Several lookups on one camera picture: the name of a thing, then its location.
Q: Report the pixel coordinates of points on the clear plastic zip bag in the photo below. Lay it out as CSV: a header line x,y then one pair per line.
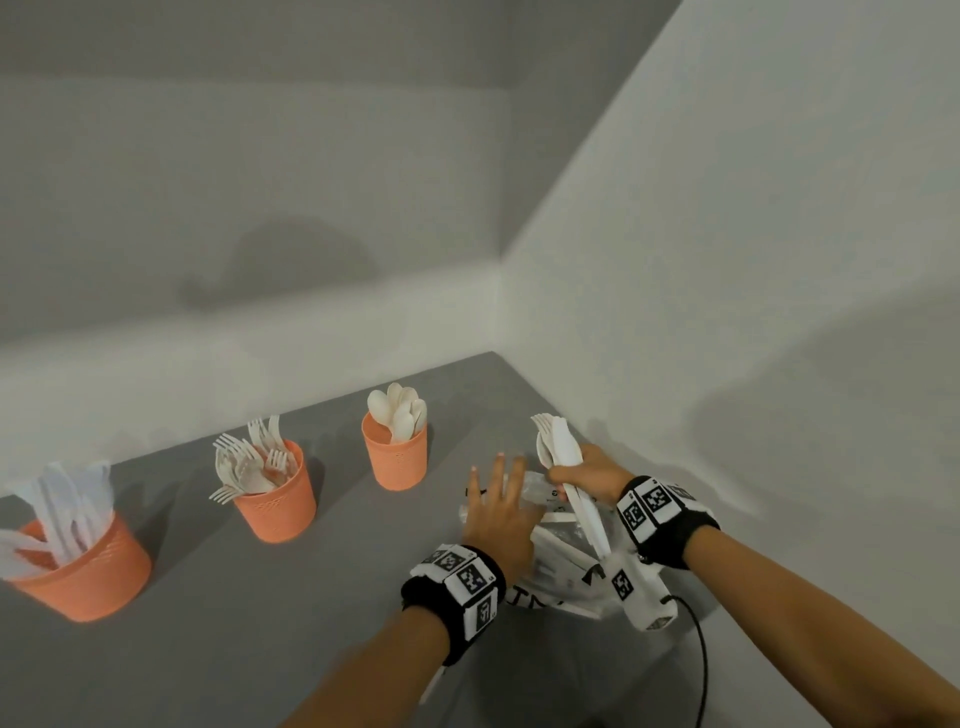
x,y
540,487

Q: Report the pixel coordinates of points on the person's left hand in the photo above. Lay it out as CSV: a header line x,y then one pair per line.
x,y
499,525

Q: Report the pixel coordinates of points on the bunch of white plastic spoons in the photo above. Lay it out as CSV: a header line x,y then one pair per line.
x,y
401,420

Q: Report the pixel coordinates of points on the orange mesh cup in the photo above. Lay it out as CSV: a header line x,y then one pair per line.
x,y
397,465
277,510
90,577

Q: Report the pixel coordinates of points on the person's right hand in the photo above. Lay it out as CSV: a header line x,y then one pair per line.
x,y
600,476

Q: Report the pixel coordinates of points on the bunch of white plastic forks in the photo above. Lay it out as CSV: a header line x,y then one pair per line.
x,y
244,465

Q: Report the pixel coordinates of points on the bunch of white plastic cutlery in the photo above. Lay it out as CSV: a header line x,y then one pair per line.
x,y
566,450

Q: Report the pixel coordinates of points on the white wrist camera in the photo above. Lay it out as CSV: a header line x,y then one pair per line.
x,y
637,592

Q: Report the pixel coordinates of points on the person's left forearm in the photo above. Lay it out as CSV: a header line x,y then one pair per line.
x,y
360,675

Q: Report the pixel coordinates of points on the white plastic knife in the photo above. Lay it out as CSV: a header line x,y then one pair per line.
x,y
19,541

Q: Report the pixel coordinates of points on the person's right forearm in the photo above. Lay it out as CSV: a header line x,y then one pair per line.
x,y
825,622

